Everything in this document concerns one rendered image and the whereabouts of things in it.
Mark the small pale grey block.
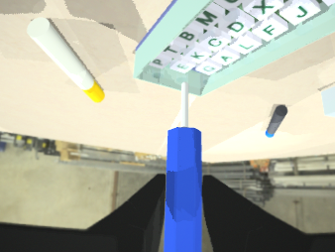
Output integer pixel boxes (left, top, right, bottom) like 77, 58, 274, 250
321, 86, 335, 117

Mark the grey cylinder with blue tip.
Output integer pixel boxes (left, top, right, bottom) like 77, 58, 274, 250
266, 105, 288, 138

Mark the white keyboard with letter keys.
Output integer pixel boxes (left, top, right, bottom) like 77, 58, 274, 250
132, 0, 335, 97

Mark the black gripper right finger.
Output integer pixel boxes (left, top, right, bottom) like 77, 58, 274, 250
201, 175, 335, 252

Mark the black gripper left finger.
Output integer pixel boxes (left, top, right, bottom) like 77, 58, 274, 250
0, 174, 166, 252

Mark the white cylinder with yellow tip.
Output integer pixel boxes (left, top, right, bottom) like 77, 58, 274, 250
27, 17, 105, 102

